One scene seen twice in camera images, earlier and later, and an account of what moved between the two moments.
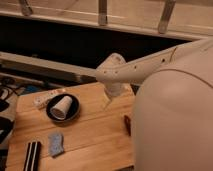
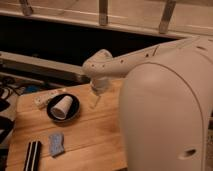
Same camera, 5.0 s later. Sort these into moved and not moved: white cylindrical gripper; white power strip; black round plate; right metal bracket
Moved: white cylindrical gripper
Not moved: black round plate; white power strip; right metal bracket
